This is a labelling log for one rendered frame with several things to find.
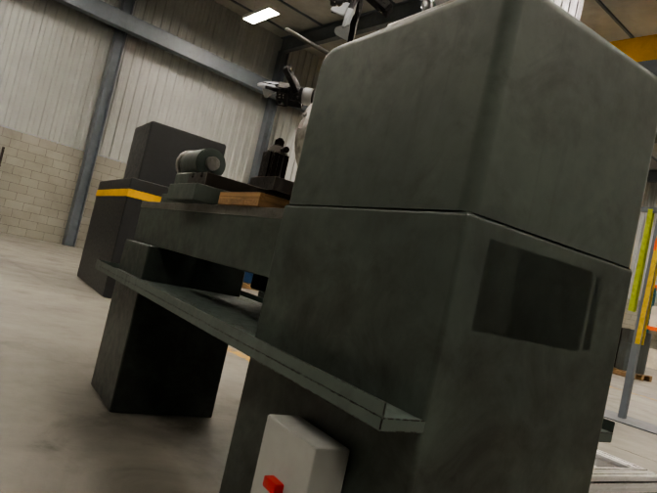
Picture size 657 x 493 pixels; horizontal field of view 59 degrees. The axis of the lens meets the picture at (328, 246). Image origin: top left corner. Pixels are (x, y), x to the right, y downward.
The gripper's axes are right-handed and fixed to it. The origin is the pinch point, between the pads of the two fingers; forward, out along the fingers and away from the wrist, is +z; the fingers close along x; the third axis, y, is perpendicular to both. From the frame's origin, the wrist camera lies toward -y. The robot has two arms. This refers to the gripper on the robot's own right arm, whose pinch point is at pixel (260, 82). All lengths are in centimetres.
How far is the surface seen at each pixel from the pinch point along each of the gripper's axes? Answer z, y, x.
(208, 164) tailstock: 12.2, 30.0, -26.9
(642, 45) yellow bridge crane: -374, 153, 1042
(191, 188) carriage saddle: -6, 14, -76
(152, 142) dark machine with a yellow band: 240, 186, 290
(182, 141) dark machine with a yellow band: 216, 190, 314
